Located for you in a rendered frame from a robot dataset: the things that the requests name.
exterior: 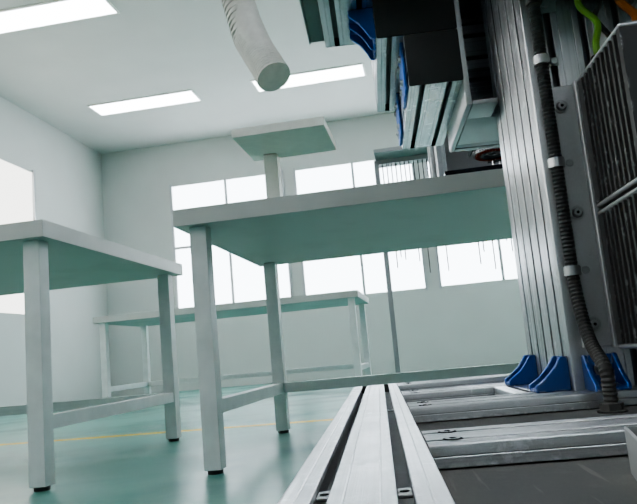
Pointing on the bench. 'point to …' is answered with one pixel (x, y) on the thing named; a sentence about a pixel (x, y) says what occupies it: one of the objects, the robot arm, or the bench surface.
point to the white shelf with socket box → (283, 145)
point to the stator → (487, 154)
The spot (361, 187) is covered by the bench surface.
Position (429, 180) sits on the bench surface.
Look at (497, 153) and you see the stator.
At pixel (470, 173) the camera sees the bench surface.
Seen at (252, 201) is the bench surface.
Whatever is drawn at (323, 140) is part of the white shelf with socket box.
